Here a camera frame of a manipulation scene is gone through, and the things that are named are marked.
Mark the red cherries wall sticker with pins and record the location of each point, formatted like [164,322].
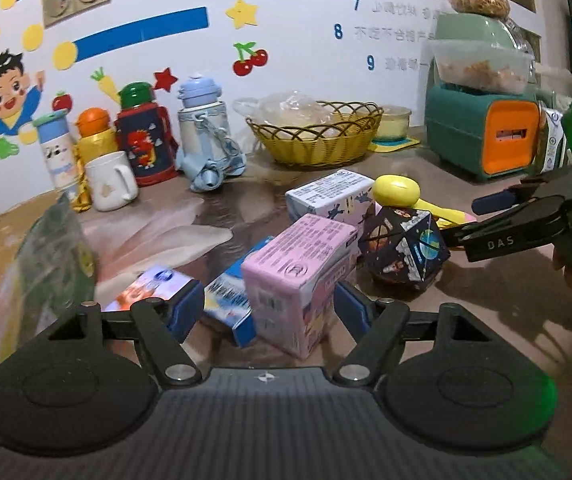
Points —
[248,62]

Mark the red tomato wall sticker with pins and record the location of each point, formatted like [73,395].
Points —
[62,101]

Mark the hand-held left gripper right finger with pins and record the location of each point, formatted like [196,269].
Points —
[350,310]

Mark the green orange kitchen appliance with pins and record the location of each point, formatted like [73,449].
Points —
[460,120]

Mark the beige wall socket plate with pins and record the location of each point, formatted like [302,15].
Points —
[76,0]

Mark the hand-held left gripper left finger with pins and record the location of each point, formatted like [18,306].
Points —
[186,307]

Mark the dark space print polyhedron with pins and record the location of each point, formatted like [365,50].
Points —
[405,245]

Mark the cartoon boy wall sticker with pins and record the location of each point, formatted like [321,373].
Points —
[8,95]

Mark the cartoon print tissue pack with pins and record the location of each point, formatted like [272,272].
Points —
[151,285]

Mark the yellow bottle with orange lid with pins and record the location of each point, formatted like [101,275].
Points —
[93,142]

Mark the small yellow star wall sticker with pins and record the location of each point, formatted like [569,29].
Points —
[242,13]

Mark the red star wall sticker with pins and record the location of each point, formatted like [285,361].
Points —
[166,80]

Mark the clear plastic food container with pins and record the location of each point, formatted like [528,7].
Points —
[480,70]

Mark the green lettuce wall sticker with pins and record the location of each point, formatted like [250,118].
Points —
[5,147]

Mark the yellow carrot wall sticker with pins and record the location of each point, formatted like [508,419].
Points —
[106,85]

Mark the blue carton box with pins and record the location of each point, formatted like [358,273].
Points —
[226,300]

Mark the yellow plastic maraca toy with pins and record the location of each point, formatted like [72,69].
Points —
[395,190]

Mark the yellow bowl wall sticker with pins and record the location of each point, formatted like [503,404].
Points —
[28,132]

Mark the navy dinosaur bottle green lid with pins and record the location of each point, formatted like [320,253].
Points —
[141,145]

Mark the clear plastic bag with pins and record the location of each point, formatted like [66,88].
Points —
[296,110]

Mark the blue stripe wall sticker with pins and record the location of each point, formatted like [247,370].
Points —
[141,27]

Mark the white green carton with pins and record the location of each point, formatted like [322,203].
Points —
[553,135]

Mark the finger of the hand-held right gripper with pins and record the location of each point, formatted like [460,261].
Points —
[515,237]
[493,202]

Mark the pink carton box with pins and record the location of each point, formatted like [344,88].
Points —
[296,270]

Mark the yellow green coaster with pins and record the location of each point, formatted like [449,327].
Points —
[395,146]

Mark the panda print white bottle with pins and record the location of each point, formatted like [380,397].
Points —
[56,155]

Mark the yellow wicker basket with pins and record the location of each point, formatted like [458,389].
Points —
[316,145]

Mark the white mug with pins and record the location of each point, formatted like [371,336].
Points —
[108,180]

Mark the glass bowl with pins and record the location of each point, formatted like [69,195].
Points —
[393,125]

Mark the lavender white carton box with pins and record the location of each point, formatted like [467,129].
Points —
[326,195]

